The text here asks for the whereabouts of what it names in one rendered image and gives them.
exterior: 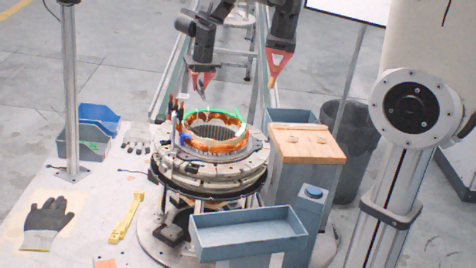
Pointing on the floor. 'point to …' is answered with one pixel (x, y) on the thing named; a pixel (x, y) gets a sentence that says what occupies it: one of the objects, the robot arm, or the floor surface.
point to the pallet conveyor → (178, 68)
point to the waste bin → (350, 171)
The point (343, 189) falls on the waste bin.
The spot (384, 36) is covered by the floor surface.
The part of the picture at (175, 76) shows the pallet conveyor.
